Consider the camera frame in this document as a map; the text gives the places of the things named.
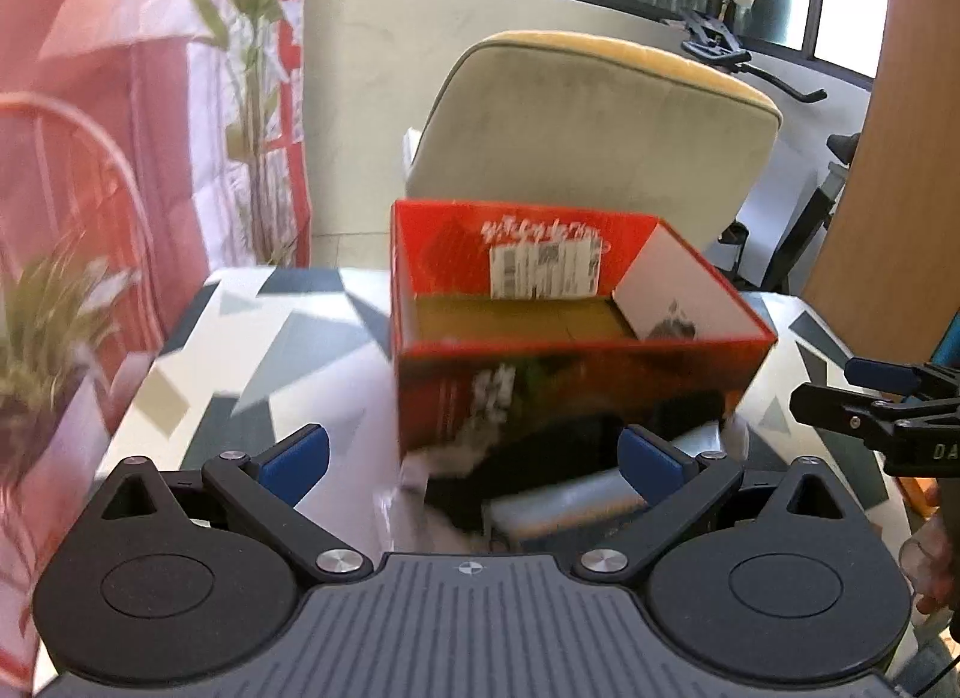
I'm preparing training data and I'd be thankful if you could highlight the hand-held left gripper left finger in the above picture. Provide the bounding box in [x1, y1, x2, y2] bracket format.
[79, 424, 376, 585]

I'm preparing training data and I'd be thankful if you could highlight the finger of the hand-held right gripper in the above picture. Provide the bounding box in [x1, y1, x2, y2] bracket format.
[844, 357, 935, 399]
[789, 381, 912, 455]

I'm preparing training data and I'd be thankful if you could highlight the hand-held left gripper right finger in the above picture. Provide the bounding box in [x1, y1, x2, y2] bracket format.
[574, 424, 863, 586]

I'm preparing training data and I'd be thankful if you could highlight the dark blue book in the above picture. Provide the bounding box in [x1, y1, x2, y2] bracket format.
[480, 469, 650, 549]

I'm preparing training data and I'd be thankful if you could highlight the red cardboard box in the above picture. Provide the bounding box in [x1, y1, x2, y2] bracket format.
[388, 199, 779, 459]

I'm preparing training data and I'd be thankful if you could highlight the white plastic bag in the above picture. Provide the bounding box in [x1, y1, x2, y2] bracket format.
[371, 435, 500, 556]

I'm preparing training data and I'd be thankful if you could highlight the person's right hand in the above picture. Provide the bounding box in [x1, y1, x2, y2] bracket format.
[896, 488, 960, 616]

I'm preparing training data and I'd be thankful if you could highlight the wooden panel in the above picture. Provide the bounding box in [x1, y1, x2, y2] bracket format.
[799, 0, 960, 369]

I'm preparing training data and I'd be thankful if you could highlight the small potted plant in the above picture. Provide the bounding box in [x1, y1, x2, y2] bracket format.
[0, 233, 143, 556]

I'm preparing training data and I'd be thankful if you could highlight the tall green leafy plant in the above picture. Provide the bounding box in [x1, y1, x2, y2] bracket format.
[184, 0, 308, 268]

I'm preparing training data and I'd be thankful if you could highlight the beige armchair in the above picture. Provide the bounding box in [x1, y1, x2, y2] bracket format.
[403, 30, 785, 249]

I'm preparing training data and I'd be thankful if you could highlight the black exercise bike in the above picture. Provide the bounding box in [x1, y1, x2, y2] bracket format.
[679, 0, 863, 294]

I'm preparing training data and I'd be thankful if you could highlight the floor lamp with shade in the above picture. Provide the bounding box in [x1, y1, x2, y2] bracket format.
[37, 0, 188, 354]

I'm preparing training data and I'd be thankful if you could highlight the red wire chair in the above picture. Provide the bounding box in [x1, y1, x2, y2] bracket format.
[0, 94, 160, 369]

